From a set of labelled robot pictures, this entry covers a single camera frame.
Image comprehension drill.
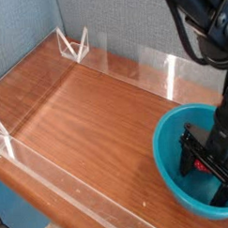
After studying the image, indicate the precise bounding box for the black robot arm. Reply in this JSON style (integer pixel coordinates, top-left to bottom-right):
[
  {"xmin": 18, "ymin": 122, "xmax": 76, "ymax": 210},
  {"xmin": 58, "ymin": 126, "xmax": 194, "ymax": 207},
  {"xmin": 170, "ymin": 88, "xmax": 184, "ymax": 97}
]
[{"xmin": 165, "ymin": 0, "xmax": 228, "ymax": 207}]

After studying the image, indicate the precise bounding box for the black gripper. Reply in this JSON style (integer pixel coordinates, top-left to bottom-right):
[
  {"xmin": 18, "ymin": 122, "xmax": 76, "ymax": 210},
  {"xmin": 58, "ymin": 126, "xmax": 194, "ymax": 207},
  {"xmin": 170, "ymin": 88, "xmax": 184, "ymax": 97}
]
[{"xmin": 179, "ymin": 122, "xmax": 228, "ymax": 207}]

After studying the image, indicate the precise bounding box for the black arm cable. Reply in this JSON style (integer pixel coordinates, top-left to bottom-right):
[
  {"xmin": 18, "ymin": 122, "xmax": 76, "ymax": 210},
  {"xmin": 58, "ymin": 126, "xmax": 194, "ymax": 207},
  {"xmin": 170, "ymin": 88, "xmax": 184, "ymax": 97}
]
[{"xmin": 160, "ymin": 0, "xmax": 228, "ymax": 72}]

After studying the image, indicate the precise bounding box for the clear acrylic front barrier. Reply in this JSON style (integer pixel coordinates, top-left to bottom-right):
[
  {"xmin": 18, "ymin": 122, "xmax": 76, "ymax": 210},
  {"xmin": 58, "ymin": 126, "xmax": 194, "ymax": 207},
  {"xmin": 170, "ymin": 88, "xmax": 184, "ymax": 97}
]
[{"xmin": 0, "ymin": 121, "xmax": 156, "ymax": 228}]

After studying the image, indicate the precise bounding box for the red toy strawberry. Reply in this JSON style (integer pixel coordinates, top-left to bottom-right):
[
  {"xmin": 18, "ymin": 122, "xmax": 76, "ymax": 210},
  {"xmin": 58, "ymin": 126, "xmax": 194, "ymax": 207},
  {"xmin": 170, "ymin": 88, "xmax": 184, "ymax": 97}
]
[{"xmin": 194, "ymin": 160, "xmax": 210, "ymax": 174}]

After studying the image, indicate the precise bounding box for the clear acrylic left barrier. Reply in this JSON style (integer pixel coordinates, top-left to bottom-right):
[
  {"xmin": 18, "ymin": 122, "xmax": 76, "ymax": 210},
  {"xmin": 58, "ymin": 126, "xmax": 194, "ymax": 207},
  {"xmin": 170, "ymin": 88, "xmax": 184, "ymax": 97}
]
[{"xmin": 0, "ymin": 26, "xmax": 66, "ymax": 80}]

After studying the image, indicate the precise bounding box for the blue plastic bowl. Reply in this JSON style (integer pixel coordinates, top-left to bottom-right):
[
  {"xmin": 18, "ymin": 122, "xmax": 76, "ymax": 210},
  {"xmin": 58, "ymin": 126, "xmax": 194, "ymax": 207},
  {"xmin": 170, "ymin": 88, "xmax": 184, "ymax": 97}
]
[{"xmin": 152, "ymin": 103, "xmax": 228, "ymax": 220}]

